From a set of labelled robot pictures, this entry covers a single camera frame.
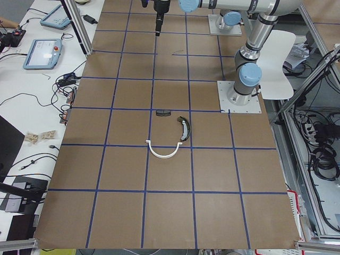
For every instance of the black electronics box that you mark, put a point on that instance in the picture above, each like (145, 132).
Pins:
(12, 39)

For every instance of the dark curved grey part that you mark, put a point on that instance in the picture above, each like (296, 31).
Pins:
(186, 128)

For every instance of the blue teach pendant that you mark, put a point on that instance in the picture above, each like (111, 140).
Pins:
(57, 18)
(43, 54)

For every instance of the small black curved part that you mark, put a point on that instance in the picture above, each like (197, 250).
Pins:
(163, 112)

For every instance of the near blue teach pendant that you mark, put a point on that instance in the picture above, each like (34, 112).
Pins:
(43, 54)

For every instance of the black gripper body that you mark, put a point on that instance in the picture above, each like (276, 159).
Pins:
(162, 6)

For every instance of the white curved plastic part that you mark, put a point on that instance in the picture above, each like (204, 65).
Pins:
(163, 153)

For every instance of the aluminium frame post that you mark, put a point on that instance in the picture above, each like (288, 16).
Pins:
(74, 17)

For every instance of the white plastic chair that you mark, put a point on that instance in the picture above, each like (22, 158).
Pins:
(274, 84)

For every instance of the far blue teach pendant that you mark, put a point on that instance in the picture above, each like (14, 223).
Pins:
(57, 18)

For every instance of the black power adapter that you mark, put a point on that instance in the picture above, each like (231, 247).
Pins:
(90, 19)

